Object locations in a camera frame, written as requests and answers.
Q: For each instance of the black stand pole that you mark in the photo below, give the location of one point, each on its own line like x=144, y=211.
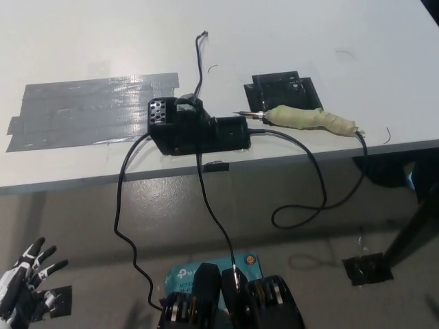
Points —
x=411, y=226

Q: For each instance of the small black tape strip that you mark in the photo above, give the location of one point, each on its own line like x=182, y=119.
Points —
x=216, y=167

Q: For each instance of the grey duct tape patch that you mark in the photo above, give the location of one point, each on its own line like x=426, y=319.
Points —
x=85, y=109

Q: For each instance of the grey table leg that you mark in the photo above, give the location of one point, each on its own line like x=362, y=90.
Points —
x=34, y=212

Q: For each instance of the black soldering station base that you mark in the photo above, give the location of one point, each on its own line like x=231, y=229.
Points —
x=192, y=133

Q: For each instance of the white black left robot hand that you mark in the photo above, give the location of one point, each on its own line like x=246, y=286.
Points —
x=24, y=270

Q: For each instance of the tape-wrapped soldering iron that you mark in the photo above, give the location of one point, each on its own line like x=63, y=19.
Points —
x=302, y=118

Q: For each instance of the black printed holder plate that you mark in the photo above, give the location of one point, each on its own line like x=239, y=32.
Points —
x=274, y=92

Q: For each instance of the teal TP-Link box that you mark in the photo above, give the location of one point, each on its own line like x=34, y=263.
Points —
x=181, y=274

